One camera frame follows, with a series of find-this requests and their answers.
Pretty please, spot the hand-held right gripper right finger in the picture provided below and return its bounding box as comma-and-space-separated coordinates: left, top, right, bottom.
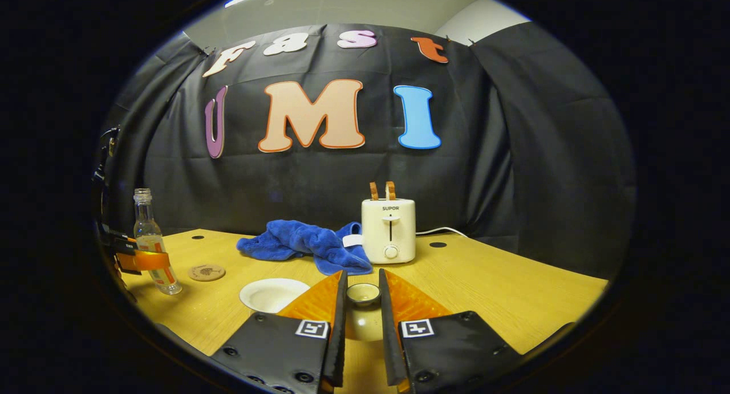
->
378, 269, 522, 394

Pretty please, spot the black backdrop cloth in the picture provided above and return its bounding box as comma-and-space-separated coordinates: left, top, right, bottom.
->
100, 22, 636, 281

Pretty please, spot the round cork coaster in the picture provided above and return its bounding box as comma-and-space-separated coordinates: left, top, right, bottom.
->
188, 263, 226, 282

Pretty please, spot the cream teacup lid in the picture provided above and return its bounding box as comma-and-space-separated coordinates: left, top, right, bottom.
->
344, 283, 384, 343

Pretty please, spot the cream ceramic teacup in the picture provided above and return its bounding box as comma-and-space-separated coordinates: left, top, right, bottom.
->
240, 278, 311, 315

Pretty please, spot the white toaster cable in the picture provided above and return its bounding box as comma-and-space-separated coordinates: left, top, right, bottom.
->
415, 226, 469, 239

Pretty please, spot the blue towel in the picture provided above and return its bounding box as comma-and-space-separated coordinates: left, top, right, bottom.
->
237, 220, 373, 276

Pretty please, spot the white toaster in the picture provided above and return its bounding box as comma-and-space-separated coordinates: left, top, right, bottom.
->
361, 198, 417, 265

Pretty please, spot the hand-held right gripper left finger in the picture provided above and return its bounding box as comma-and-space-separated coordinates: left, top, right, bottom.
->
211, 270, 348, 394

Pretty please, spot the clear plastic water bottle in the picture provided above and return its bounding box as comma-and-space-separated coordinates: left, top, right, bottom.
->
133, 189, 183, 295

